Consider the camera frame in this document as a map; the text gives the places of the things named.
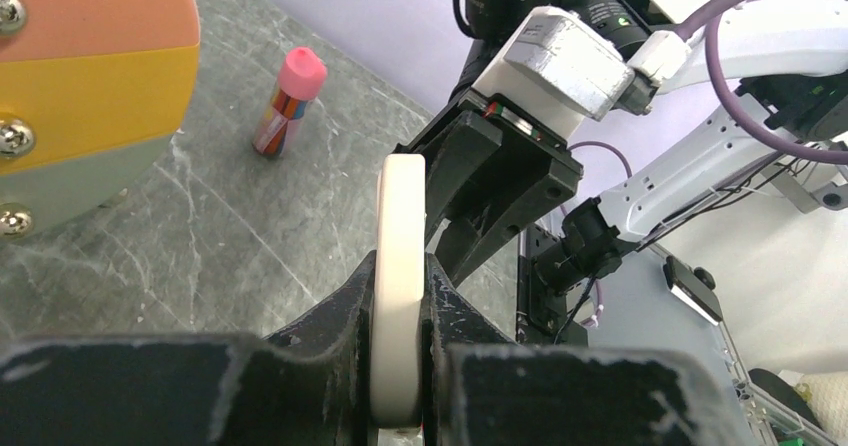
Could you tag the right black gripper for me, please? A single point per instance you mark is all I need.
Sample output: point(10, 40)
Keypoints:
point(490, 171)

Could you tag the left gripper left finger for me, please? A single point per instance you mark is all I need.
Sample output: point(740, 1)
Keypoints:
point(306, 384)

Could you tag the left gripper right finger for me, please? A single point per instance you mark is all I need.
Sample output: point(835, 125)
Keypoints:
point(482, 388)

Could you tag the phone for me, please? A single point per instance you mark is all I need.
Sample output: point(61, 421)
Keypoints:
point(395, 353)

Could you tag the pink capped marker tube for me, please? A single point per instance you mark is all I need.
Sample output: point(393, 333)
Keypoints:
point(299, 82)

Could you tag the round pastel drawer cabinet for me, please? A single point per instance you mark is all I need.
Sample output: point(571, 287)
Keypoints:
point(92, 91)

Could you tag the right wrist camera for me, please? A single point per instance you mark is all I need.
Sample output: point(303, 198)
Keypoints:
point(559, 71)

